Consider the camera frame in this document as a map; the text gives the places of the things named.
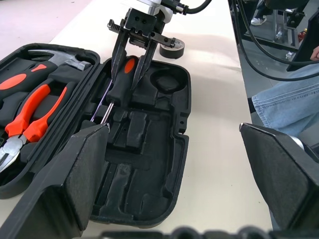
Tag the metal frame stand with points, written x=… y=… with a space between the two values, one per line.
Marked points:
x=286 y=27

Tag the bystander with white shoe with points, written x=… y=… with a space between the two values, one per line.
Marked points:
x=259 y=20

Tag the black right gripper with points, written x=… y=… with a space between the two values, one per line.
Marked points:
x=140 y=23

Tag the person's bare hand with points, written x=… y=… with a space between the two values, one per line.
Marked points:
x=316 y=53

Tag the black plastic tool case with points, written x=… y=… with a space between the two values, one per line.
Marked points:
x=149 y=149

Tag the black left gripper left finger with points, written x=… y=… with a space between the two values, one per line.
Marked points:
x=49 y=189

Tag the person in blue jeans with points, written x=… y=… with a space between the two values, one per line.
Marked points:
x=286 y=104

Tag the thin metal screwdriver shaft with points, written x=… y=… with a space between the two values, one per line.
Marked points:
x=101 y=98

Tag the black flat panel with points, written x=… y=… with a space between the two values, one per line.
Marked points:
x=307 y=42

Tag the red fire extinguisher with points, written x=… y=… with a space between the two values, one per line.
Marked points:
x=301 y=35

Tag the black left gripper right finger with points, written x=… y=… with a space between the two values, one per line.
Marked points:
x=279 y=174

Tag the black tape roll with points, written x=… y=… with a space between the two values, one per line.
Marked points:
x=172 y=52

